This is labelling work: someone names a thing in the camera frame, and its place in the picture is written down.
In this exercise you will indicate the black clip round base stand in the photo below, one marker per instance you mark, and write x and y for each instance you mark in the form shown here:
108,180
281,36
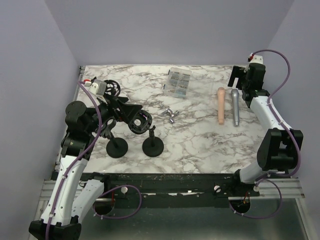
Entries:
117,147

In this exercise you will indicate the clear plastic screw box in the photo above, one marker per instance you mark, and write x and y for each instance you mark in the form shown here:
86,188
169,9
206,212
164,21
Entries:
177,83

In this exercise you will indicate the black tripod microphone stand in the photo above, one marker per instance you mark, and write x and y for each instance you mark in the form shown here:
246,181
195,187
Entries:
112,88

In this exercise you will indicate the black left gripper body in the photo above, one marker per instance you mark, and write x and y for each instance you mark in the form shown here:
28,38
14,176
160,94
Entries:
107,111

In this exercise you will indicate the silver metal bracket part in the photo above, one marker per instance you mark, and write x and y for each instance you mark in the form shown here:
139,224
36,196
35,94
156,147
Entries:
171,114

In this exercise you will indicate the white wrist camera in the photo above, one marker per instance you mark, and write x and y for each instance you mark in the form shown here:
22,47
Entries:
254,59
96,87

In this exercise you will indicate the grey mesh microphone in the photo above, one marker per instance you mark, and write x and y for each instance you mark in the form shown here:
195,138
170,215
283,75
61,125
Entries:
235,106

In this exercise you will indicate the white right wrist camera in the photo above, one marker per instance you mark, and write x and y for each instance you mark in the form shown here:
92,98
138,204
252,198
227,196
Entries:
254,59

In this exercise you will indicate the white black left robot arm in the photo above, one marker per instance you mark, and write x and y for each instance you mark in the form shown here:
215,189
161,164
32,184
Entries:
63,216

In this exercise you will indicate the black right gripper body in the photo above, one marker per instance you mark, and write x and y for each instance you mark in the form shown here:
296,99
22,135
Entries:
245,84

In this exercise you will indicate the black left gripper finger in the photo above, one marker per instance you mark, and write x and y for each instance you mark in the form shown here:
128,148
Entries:
118,101
129,111

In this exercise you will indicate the peach pink microphone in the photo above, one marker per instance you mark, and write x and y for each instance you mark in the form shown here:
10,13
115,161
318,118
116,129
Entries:
221,105

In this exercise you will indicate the black front mounting rail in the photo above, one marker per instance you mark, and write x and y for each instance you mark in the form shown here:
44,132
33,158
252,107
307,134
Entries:
186,190

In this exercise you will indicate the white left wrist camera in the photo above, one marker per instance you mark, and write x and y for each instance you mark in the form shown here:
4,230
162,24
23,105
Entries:
96,87

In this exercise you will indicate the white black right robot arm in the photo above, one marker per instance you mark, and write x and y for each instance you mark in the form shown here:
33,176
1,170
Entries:
280,148

